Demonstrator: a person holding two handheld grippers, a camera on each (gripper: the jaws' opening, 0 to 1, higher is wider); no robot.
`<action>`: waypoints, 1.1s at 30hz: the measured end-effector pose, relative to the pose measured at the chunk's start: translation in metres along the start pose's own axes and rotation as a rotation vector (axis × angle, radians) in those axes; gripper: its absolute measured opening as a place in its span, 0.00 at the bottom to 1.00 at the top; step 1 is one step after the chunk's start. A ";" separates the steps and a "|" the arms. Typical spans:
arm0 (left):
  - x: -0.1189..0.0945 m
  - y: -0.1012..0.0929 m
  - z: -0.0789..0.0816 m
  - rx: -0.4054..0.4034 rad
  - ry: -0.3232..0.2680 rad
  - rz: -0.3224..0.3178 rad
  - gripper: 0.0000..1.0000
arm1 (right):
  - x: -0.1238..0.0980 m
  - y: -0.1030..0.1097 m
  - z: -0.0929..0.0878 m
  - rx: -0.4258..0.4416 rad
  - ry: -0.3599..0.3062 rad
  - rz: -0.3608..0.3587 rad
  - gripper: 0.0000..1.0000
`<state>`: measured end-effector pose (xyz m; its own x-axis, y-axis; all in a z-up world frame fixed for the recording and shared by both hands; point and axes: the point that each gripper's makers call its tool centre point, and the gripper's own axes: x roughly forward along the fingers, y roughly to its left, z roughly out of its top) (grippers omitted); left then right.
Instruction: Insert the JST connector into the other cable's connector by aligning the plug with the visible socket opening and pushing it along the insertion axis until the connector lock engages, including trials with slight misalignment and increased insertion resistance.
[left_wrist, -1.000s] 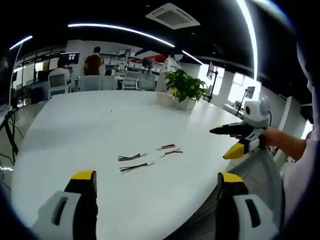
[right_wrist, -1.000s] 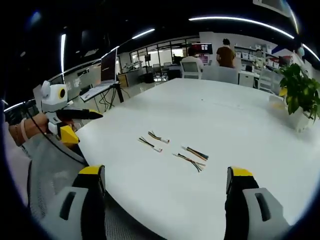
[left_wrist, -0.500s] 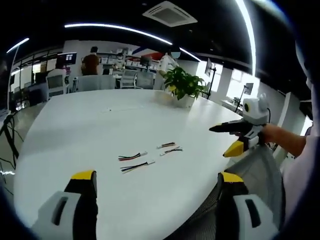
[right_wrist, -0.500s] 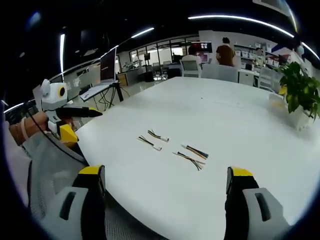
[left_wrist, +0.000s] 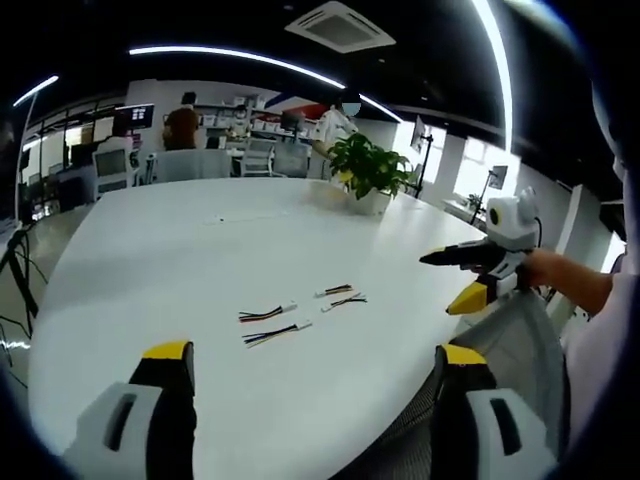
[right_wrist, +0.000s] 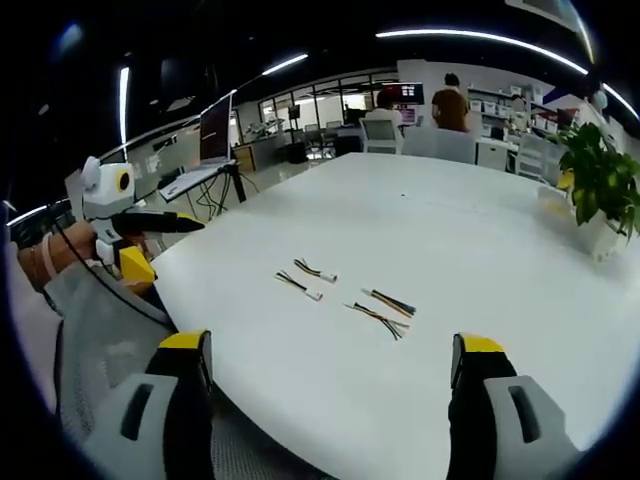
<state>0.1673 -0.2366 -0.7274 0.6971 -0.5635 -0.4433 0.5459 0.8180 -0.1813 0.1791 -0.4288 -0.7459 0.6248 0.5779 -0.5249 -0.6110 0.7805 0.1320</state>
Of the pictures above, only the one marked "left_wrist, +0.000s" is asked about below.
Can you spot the person's right hand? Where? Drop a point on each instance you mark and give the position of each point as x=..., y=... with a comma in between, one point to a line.
x=535, y=267

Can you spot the long ceiling light strip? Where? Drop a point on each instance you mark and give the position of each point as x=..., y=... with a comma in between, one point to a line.
x=36, y=90
x=240, y=56
x=497, y=60

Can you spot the green potted plant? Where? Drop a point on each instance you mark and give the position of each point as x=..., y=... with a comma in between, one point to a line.
x=367, y=165

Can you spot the grey mesh office chair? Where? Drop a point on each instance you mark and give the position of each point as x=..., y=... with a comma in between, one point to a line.
x=515, y=340

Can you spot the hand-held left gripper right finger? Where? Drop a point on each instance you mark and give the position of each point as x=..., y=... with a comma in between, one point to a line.
x=480, y=410

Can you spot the white office chair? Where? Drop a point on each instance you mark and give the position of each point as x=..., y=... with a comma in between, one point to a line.
x=114, y=170
x=257, y=156

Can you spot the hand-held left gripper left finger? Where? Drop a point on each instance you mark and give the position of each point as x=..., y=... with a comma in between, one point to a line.
x=150, y=400

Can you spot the black tripod stand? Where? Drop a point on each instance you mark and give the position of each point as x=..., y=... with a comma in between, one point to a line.
x=20, y=270

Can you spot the person's light shirt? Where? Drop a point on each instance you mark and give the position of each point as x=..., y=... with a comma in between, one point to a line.
x=605, y=360

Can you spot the wall display screen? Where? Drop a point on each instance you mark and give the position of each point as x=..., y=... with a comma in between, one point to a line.
x=141, y=116

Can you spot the ceiling air conditioner vent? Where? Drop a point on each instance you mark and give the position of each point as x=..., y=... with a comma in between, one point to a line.
x=341, y=25

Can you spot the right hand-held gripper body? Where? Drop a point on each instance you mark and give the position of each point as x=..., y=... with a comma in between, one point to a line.
x=510, y=220

